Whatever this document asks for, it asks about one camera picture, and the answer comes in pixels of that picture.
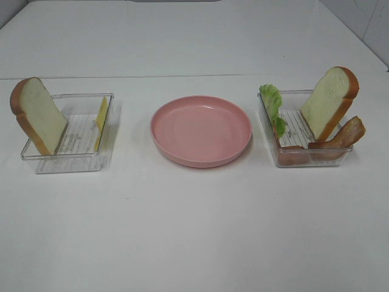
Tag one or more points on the pink round plate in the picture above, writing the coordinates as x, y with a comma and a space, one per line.
201, 131

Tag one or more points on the bread slice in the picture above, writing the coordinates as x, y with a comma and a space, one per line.
330, 100
38, 115

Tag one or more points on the right clear plastic tray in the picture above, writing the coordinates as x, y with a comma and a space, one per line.
297, 131

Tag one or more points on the green lettuce leaf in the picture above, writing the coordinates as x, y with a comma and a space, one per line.
272, 100

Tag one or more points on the yellow cheese slice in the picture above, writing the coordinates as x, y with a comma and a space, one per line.
100, 120

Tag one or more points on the long bacon strip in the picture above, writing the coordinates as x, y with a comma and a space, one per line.
348, 135

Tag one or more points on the clear plastic tray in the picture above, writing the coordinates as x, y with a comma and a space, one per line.
297, 131
75, 152

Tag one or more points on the left clear plastic tray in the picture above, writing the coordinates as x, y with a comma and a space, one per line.
75, 152

